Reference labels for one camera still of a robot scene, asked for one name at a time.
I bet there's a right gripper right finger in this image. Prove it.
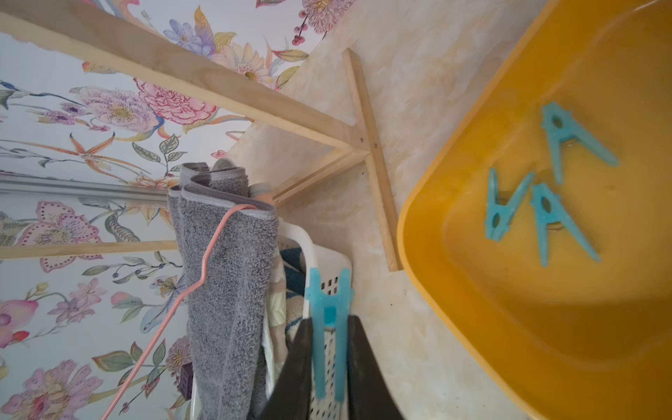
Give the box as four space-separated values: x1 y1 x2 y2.
347 316 404 420

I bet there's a pink wire hanger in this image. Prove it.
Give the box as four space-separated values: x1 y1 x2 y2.
101 205 258 420

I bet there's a white perforated plastic basket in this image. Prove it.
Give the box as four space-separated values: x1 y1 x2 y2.
278 220 354 419

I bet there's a purple cube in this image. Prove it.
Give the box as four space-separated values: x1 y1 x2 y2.
176 363 194 401

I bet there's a yellow plastic bin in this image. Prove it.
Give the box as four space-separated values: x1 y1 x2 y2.
398 1 671 419

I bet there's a wooden clothes rack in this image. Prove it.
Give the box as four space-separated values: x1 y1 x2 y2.
0 0 404 273

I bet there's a grey terry towel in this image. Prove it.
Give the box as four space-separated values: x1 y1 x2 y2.
168 163 278 419

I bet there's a teal clothespin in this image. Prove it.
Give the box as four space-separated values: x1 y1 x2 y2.
485 168 536 242
542 101 621 185
531 183 601 267
305 268 355 403

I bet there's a pastel striped bunny towel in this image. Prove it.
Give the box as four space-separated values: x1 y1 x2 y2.
248 183 275 206

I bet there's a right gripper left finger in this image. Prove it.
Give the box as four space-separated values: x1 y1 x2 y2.
259 318 313 420

